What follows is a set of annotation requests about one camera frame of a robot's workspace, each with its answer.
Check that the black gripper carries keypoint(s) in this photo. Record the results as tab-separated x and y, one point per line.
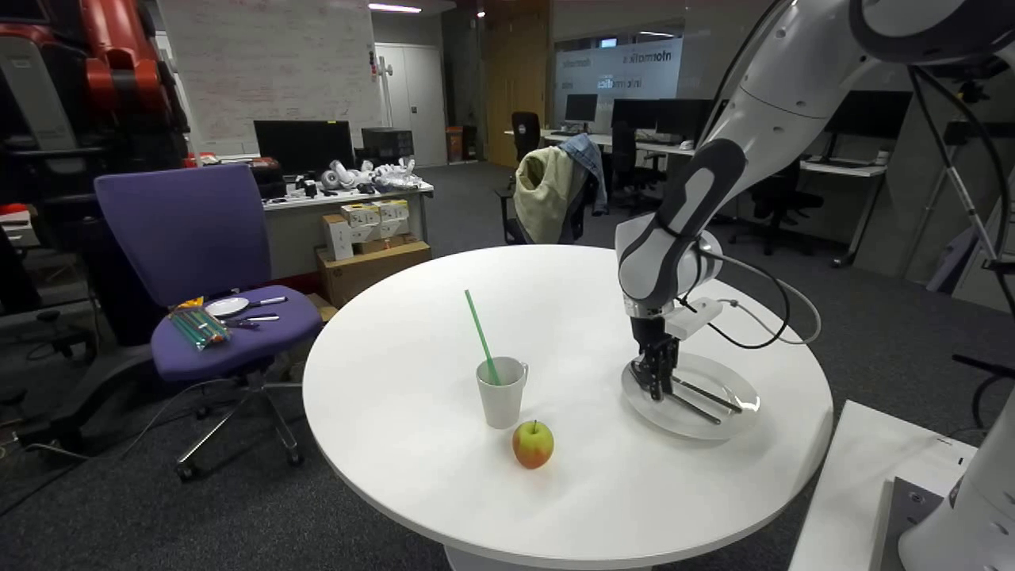
654	336

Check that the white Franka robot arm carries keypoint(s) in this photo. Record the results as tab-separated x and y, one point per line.
781	95

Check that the red industrial robot arm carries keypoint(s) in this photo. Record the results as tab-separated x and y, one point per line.
115	64

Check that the white dinner plate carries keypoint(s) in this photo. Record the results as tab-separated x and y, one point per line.
688	423

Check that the grey metal plate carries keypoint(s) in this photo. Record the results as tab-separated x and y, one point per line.
899	519

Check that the yellow red apple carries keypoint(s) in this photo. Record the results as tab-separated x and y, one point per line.
535	444

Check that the white plastic cup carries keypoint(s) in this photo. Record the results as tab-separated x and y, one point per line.
498	400

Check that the black office chair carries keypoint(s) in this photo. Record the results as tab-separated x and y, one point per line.
575	217

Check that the green drinking straw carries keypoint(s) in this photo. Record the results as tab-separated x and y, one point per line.
476	328

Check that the beige jacket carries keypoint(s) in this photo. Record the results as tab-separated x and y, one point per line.
543	193

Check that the white side table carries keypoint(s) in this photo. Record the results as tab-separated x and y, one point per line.
845	497

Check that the blue cloth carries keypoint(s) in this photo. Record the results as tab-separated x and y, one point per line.
587	158

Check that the row of black monitors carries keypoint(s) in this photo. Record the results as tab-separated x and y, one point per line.
669	118

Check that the brown cardboard box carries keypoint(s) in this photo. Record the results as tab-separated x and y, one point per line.
369	275

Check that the white yellow carton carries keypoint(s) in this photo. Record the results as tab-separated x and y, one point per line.
396	220
338	234
365	223

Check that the pile of white robot parts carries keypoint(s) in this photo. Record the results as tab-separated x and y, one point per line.
369	175

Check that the small black monitor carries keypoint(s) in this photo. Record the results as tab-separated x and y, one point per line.
387	144

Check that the white cluttered desk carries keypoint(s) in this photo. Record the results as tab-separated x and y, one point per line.
296	225

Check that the large black monitor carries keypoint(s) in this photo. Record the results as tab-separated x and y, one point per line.
304	147

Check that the black box on desk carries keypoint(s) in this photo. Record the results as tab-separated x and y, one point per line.
272	178

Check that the small white saucer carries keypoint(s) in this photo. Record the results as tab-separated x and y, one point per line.
228	305

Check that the green dark flat pack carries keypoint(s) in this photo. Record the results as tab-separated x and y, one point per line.
198	328

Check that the purple office chair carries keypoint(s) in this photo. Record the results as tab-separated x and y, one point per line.
192	233

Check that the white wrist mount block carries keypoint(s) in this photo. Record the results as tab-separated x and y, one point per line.
707	314

